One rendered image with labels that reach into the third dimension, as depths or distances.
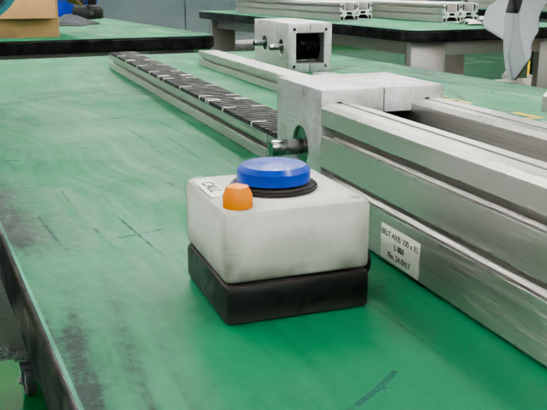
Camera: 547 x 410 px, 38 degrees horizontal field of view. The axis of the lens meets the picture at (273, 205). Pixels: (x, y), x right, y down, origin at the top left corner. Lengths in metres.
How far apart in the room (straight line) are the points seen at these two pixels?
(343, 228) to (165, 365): 0.12
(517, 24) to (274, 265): 0.36
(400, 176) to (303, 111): 0.15
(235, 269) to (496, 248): 0.13
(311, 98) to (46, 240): 0.21
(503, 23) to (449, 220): 0.32
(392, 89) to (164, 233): 0.20
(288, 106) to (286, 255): 0.24
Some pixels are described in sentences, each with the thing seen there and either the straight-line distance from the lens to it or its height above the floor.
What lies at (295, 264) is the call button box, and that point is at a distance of 0.41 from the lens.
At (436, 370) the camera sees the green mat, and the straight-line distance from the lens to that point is 0.37.
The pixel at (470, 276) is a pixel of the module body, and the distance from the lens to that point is 0.42.
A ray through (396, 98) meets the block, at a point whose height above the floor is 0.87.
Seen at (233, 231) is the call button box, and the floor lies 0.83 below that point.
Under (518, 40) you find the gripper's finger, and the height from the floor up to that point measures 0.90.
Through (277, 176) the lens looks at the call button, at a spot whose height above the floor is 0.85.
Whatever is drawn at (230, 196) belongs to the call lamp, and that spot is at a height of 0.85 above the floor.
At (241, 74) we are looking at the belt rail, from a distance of 1.46.
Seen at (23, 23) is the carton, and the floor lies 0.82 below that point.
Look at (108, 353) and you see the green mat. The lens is 0.39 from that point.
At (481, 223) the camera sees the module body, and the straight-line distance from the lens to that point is 0.40.
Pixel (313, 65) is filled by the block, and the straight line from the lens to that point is 1.58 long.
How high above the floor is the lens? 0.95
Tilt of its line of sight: 16 degrees down
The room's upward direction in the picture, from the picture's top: straight up
